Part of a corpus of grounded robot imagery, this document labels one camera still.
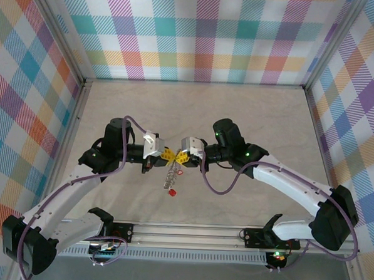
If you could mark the aluminium frame post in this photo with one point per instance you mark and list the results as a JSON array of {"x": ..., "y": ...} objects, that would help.
[
  {"x": 57, "y": 33},
  {"x": 331, "y": 44}
]

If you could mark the right controller board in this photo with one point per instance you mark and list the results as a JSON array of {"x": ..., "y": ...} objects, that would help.
[{"x": 277, "y": 256}]

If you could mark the aluminium right frame post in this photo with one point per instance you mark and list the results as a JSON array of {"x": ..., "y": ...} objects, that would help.
[{"x": 331, "y": 44}]

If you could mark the aluminium left table rail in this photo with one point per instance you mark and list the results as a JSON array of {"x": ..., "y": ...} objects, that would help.
[{"x": 76, "y": 124}]

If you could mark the aluminium rear table rail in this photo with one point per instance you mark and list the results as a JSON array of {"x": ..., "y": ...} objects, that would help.
[{"x": 193, "y": 81}]

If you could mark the aluminium table rail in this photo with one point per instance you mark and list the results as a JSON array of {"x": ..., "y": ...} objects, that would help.
[
  {"x": 76, "y": 124},
  {"x": 326, "y": 147},
  {"x": 193, "y": 81}
]

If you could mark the controller board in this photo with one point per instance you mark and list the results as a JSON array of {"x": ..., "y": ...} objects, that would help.
[
  {"x": 104, "y": 250},
  {"x": 277, "y": 256}
]

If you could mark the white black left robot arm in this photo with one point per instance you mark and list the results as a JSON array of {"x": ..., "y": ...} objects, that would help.
[{"x": 61, "y": 196}]

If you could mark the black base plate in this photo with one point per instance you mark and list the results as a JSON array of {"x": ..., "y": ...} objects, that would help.
[
  {"x": 252, "y": 239},
  {"x": 122, "y": 232}
]

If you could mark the aluminium right table rail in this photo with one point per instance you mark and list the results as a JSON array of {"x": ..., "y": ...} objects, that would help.
[{"x": 326, "y": 147}]

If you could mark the aluminium left frame post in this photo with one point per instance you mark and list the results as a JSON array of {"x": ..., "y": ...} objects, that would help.
[{"x": 57, "y": 33}]

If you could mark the left controller board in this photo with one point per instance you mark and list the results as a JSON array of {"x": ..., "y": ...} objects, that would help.
[{"x": 104, "y": 250}]

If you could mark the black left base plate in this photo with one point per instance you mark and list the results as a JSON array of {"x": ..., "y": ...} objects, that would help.
[{"x": 122, "y": 232}]

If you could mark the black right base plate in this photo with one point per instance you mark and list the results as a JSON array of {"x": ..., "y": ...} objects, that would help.
[{"x": 252, "y": 239}]

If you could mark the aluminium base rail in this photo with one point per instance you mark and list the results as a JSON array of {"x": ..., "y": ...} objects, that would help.
[{"x": 185, "y": 235}]

